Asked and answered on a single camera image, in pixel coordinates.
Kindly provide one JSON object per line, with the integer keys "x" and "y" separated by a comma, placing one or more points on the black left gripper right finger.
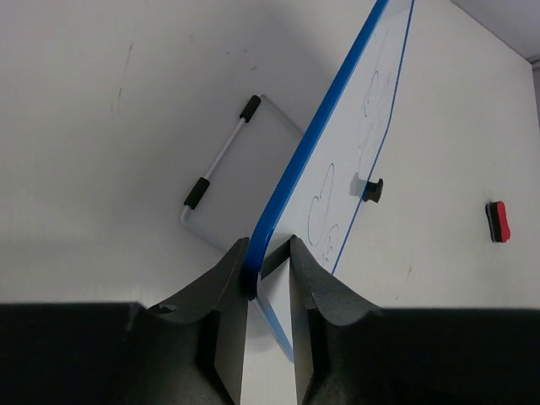
{"x": 346, "y": 349}

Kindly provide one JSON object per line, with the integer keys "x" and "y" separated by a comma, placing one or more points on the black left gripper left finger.
{"x": 189, "y": 348}

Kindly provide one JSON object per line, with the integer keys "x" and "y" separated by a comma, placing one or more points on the blue framed whiteboard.
{"x": 320, "y": 191}

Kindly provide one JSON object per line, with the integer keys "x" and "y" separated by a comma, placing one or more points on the red black whiteboard eraser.
{"x": 498, "y": 223}

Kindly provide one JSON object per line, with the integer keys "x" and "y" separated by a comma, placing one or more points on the black whiteboard foot clip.
{"x": 373, "y": 191}

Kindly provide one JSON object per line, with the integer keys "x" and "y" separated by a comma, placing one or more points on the white wire whiteboard stand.
{"x": 229, "y": 196}

